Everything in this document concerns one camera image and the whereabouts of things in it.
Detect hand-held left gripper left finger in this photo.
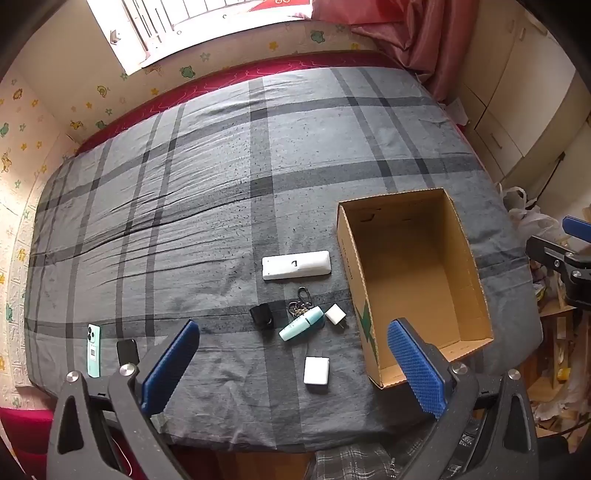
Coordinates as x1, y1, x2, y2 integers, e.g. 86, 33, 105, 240
46, 319, 200, 480

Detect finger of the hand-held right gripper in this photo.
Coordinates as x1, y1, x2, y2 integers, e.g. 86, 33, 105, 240
562, 216, 591, 238
526, 235, 591, 305

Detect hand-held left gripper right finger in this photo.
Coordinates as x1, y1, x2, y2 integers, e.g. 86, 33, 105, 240
387, 318, 541, 480

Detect cardboard box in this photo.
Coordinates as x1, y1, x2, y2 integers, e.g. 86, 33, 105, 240
336, 188, 494, 389

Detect white charger plug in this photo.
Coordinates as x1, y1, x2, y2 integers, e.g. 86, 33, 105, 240
324, 304, 348, 330

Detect white rounded case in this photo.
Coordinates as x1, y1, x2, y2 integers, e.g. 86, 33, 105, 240
303, 355, 330, 387

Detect small black case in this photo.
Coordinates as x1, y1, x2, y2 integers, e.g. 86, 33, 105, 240
250, 303, 274, 330

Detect teal lotion bottle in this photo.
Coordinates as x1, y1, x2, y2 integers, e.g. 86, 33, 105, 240
278, 306, 324, 342

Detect metal keychain with carabiner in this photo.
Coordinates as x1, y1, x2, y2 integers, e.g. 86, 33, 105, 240
287, 286, 319, 320

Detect white plastic bags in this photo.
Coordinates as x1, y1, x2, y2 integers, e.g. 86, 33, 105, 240
501, 187, 573, 250

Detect black smartphone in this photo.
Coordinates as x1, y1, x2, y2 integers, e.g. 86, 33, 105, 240
116, 338, 140, 370

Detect teal smartphone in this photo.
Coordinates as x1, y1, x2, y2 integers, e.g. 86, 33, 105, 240
87, 323, 102, 378

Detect wooden rack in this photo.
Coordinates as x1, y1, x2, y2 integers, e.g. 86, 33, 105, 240
526, 300, 591, 430

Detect person's plaid trousers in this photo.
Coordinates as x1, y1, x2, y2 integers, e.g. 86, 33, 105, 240
314, 443, 416, 480

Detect cream wardrobe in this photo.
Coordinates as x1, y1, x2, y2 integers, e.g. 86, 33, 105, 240
450, 0, 591, 199

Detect white remote control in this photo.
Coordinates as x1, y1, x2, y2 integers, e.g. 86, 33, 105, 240
262, 250, 332, 281

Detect red seat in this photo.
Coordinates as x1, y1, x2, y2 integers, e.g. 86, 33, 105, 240
0, 406, 52, 480

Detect grey plaid bed sheet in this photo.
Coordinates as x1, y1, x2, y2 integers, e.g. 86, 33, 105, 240
24, 66, 543, 453

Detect pink curtain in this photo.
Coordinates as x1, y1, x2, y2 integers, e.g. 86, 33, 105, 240
311, 0, 476, 102

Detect red mattress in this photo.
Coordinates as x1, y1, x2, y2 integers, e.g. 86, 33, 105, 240
76, 50, 468, 155

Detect window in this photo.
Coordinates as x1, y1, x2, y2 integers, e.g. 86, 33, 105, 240
87, 0, 315, 75

